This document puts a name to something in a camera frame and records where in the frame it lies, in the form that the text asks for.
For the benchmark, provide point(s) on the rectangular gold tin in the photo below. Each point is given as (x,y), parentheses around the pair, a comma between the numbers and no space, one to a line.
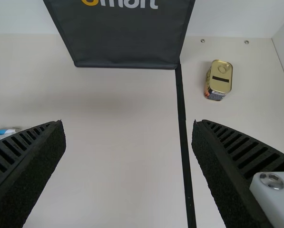
(220,79)

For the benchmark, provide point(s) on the black strip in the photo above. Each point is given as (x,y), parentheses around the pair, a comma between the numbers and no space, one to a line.
(183,142)

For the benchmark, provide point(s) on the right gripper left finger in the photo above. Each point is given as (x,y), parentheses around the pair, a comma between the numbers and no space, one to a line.
(25,171)

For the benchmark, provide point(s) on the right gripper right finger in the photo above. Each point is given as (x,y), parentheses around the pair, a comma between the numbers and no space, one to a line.
(232,171)

